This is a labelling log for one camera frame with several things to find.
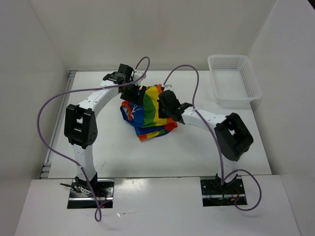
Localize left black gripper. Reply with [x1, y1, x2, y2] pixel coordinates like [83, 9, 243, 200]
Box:
[120, 81, 146, 107]

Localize rainbow striped shorts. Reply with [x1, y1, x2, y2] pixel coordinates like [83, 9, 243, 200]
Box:
[120, 84, 177, 141]

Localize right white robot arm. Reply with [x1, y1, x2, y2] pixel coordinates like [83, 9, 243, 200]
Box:
[158, 90, 253, 193]

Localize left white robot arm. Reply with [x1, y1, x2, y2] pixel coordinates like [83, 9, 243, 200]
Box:
[64, 64, 146, 197]

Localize white plastic basket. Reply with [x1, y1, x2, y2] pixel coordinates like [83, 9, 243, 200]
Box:
[207, 55, 262, 106]

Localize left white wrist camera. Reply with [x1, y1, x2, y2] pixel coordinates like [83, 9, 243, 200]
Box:
[133, 71, 146, 80]

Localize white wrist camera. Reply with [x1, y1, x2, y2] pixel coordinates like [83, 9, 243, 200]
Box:
[162, 85, 172, 89]
[133, 71, 146, 80]

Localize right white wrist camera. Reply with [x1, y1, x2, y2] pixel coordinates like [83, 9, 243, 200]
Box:
[162, 85, 172, 89]

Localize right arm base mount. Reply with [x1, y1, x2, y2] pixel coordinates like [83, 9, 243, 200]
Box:
[200, 177, 248, 207]

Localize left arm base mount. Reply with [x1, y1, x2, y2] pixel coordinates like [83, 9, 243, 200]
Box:
[61, 178, 114, 209]

